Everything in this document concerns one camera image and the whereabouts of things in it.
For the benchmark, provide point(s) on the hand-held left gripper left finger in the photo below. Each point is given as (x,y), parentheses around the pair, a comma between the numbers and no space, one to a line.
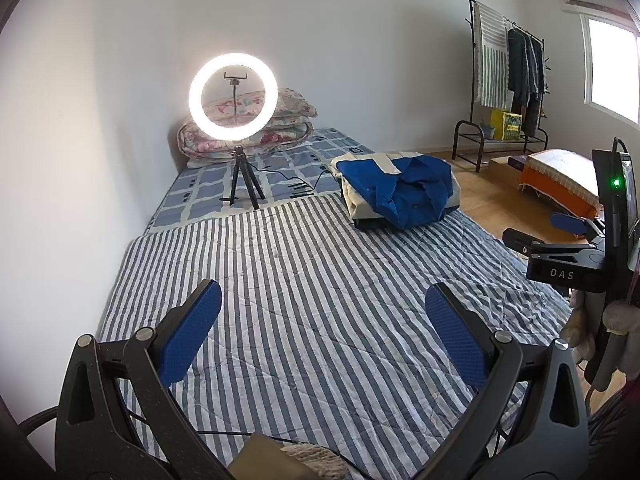
(192,332)

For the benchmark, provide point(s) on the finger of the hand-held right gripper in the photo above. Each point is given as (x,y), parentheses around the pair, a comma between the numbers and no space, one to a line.
(567,221)
(520,240)

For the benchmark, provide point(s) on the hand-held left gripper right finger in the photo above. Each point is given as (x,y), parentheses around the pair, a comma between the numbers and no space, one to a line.
(457,335)

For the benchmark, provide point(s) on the beige and blue jacket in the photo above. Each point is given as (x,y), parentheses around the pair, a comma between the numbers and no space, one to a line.
(400,185)

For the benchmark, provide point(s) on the black clothes rack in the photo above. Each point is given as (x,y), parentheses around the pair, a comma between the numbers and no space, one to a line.
(462,135)

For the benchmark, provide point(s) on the dark green folded clothes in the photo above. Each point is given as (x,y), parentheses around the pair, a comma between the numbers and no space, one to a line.
(370,225)

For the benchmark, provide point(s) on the dark hanging clothes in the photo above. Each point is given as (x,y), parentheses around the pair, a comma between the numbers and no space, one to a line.
(525,75)

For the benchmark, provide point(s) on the person's right hand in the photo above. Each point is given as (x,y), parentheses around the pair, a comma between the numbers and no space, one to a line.
(620,317)

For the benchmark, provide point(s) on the person's left hand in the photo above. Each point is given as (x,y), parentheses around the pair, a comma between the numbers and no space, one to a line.
(322,465)

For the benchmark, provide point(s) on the orange stool with white cover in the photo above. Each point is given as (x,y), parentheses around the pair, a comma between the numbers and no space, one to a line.
(560,175)

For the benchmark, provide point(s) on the cardboard box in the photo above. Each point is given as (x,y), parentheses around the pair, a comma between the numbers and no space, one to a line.
(500,172)

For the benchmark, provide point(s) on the yellow box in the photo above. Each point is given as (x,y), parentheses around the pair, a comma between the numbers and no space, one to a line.
(506,125)

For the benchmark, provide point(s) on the small grey pot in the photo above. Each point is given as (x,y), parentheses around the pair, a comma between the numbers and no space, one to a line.
(488,129)

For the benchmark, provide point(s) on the blue striped blanket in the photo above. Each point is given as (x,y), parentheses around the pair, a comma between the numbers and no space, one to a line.
(300,285)

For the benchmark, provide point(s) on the blue checked bed sheet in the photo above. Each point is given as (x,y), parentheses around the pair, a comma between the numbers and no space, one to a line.
(200,195)

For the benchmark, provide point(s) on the window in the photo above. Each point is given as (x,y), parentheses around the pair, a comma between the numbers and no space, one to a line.
(615,70)

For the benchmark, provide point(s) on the green striped hanging towel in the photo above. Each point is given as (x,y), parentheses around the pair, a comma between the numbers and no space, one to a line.
(492,55)

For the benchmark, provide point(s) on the folded floral quilt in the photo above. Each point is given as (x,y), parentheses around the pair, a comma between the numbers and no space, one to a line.
(295,105)

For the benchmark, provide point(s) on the white curtain rail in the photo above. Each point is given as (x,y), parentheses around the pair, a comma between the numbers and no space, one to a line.
(595,6)

